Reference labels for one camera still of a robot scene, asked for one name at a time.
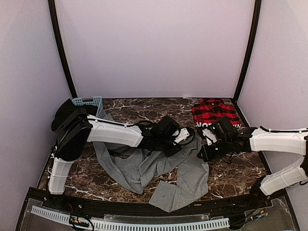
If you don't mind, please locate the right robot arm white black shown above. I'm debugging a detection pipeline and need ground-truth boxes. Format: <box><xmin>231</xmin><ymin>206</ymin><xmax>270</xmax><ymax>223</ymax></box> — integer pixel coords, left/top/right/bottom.
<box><xmin>197</xmin><ymin>126</ymin><xmax>308</xmax><ymax>209</ymax></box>

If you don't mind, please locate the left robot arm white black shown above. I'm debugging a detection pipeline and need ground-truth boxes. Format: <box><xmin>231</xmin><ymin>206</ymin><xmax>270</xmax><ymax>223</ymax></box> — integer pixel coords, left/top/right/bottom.
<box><xmin>48</xmin><ymin>99</ymin><xmax>189</xmax><ymax>210</ymax></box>

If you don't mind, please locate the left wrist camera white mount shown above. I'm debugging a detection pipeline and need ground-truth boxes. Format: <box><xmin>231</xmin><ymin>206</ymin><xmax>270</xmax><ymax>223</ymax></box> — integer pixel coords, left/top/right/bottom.
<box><xmin>154</xmin><ymin>116</ymin><xmax>195</xmax><ymax>146</ymax></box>

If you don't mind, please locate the black right corner post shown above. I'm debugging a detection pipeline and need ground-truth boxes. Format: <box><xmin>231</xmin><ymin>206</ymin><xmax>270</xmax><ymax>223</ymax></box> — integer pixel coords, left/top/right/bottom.
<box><xmin>233</xmin><ymin>0</ymin><xmax>262</xmax><ymax>103</ymax></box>

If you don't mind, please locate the light blue plastic basket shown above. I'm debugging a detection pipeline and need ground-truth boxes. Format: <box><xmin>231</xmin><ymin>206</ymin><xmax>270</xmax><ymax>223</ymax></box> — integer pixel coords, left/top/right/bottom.
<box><xmin>72</xmin><ymin>96</ymin><xmax>103</xmax><ymax>116</ymax></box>

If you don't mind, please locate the black corner post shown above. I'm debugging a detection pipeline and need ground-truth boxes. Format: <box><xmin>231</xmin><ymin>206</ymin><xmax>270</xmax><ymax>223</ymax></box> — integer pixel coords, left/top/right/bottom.
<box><xmin>233</xmin><ymin>0</ymin><xmax>262</xmax><ymax>103</ymax></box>
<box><xmin>48</xmin><ymin>0</ymin><xmax>77</xmax><ymax>98</ymax></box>

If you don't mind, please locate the red black plaid shirt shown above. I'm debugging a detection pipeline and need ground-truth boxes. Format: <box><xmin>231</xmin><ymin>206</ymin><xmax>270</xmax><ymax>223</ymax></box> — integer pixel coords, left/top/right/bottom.
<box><xmin>192</xmin><ymin>99</ymin><xmax>242</xmax><ymax>128</ymax></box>

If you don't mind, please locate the grey long sleeve shirt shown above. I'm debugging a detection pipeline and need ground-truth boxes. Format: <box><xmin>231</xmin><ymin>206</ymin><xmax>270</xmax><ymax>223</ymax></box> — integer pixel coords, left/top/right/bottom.
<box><xmin>92</xmin><ymin>111</ymin><xmax>209</xmax><ymax>212</ymax></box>

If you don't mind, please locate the black left corner post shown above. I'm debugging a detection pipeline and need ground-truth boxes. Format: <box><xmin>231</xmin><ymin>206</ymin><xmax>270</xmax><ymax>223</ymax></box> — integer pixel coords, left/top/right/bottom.
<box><xmin>48</xmin><ymin>0</ymin><xmax>77</xmax><ymax>98</ymax></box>

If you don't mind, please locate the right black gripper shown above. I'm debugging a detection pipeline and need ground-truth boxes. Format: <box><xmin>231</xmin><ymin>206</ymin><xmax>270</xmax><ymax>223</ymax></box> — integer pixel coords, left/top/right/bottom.
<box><xmin>197</xmin><ymin>137</ymin><xmax>232</xmax><ymax>162</ymax></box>

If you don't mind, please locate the black curved front rail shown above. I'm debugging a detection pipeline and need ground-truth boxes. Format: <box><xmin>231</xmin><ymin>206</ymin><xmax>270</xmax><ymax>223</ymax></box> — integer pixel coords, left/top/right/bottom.
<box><xmin>38</xmin><ymin>191</ymin><xmax>266</xmax><ymax>217</ymax></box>

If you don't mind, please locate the white slotted cable duct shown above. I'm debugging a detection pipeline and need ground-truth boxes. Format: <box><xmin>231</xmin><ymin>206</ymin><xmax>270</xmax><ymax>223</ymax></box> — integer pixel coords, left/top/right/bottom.
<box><xmin>30</xmin><ymin>205</ymin><xmax>230</xmax><ymax>231</ymax></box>

